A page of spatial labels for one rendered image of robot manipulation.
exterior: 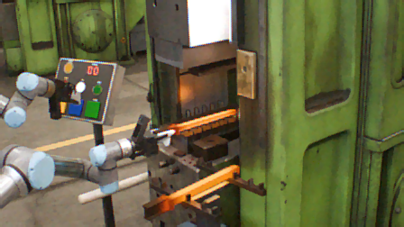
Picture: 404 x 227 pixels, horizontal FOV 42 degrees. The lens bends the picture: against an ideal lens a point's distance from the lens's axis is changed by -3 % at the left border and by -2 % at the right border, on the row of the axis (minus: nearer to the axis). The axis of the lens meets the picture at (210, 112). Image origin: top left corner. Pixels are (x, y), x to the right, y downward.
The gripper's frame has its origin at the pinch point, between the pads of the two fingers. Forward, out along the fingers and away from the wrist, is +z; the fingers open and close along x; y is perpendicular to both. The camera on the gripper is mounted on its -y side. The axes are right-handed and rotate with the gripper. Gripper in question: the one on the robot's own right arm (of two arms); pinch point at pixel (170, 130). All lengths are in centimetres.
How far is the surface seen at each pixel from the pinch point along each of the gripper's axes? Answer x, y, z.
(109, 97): -39.4, -5.6, -6.5
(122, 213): -110, 100, 30
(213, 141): 16.3, 2.7, 9.1
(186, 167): 14.7, 10.8, -3.3
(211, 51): 7.7, -31.1, 15.9
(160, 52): -7.6, -30.4, 2.1
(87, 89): -51, -8, -12
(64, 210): -139, 100, 1
